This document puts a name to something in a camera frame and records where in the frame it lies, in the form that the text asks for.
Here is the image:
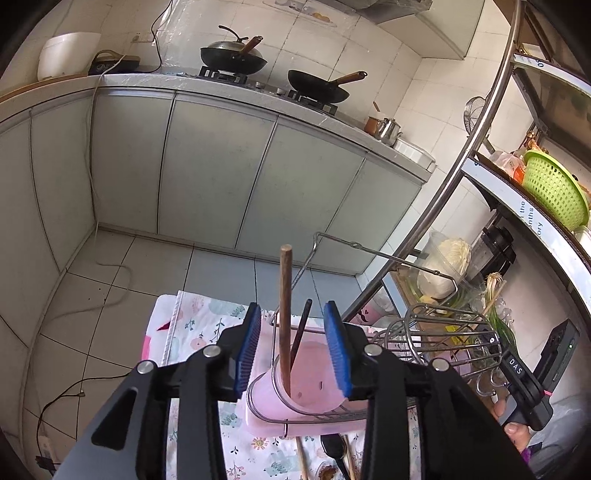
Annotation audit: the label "metal wire utensil rack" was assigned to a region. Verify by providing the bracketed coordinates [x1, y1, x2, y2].
[245, 231, 506, 439]

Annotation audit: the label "small black appliance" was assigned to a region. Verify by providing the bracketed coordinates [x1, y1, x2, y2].
[88, 50, 141, 75]

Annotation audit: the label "metal mesh strainer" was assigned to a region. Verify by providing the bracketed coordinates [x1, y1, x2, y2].
[464, 96, 495, 153]

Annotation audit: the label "napa cabbage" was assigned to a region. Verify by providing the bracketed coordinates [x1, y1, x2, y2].
[418, 237, 472, 296]

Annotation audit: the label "glass wall shelf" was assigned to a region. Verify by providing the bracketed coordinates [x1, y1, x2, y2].
[272, 0, 340, 26]

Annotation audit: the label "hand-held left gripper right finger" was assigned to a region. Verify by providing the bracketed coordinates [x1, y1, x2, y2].
[323, 301, 536, 480]

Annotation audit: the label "black wok with wooden handle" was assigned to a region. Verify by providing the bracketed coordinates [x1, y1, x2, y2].
[287, 70, 369, 104]

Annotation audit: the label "green onions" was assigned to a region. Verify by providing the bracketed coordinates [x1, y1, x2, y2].
[455, 272, 522, 352]

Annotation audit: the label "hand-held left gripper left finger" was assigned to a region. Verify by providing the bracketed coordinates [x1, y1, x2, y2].
[62, 302, 263, 480]

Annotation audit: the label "floral printed cloth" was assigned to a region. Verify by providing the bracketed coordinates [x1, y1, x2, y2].
[152, 291, 426, 480]

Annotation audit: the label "clear plastic container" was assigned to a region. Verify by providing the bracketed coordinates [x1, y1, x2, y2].
[413, 230, 476, 305]

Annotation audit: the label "person's right hand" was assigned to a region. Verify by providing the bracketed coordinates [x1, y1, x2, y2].
[492, 397, 536, 455]

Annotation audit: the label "gas stove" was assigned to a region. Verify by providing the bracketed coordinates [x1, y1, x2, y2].
[178, 67, 340, 114]

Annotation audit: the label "metal shelf rack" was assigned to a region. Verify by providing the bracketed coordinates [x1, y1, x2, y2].
[342, 0, 591, 324]

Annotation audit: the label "black wok with lid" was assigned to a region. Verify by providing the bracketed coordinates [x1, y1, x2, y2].
[200, 25, 267, 77]

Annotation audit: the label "grey kitchen cabinet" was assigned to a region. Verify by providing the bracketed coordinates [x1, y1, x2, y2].
[0, 71, 437, 370]

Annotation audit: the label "pink printed cloth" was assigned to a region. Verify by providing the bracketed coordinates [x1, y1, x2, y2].
[141, 295, 395, 365]

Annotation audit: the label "steel kettle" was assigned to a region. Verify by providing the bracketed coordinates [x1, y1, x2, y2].
[376, 117, 402, 146]

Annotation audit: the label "upper wall cabinet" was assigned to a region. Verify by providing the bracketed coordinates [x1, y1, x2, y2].
[355, 0, 485, 61]

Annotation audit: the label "black plastic spoon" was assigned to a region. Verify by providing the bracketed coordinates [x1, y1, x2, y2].
[321, 434, 352, 480]

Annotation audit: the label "brown wooden utensil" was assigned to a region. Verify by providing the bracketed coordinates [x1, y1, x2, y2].
[280, 244, 294, 394]

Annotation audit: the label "white power cable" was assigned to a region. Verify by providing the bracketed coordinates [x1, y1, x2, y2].
[39, 53, 134, 335]

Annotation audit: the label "black floor cable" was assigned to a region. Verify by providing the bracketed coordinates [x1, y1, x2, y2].
[37, 378, 100, 457]

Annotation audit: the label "white lidded container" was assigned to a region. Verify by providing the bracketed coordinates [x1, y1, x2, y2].
[392, 137, 435, 162]

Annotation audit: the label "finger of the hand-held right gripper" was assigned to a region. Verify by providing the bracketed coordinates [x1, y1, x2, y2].
[475, 330, 509, 374]

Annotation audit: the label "pink plastic utensil cup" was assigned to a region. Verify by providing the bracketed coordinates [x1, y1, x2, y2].
[247, 309, 370, 416]

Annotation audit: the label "orange snack packet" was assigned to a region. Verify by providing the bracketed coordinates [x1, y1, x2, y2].
[492, 150, 527, 183]

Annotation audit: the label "white rice cooker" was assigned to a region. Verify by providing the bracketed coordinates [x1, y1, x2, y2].
[38, 32, 101, 81]

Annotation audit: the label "black chopstick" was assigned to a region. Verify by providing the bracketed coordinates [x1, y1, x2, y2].
[289, 299, 314, 372]

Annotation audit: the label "black blender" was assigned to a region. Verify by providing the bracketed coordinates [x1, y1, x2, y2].
[468, 225, 517, 282]

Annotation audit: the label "black wall cable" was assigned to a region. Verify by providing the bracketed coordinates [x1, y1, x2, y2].
[151, 0, 180, 72]

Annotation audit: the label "power strip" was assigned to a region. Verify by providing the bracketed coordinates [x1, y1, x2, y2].
[34, 434, 58, 476]

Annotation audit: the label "green plastic basket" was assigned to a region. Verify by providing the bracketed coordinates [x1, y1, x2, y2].
[522, 148, 591, 232]

